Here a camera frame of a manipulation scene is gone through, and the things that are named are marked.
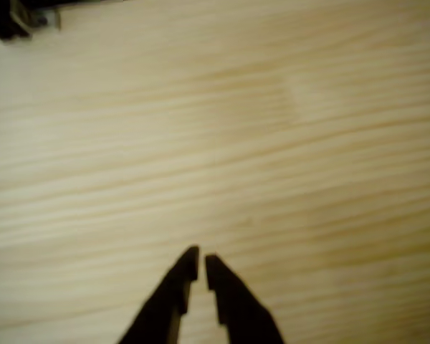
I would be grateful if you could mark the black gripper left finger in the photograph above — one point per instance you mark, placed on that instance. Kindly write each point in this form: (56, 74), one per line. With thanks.
(168, 304)

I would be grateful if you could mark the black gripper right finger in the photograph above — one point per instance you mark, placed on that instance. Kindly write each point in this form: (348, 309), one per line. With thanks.
(240, 308)

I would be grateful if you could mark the metal mounting bracket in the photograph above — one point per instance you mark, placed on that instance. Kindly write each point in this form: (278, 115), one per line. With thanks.
(52, 19)

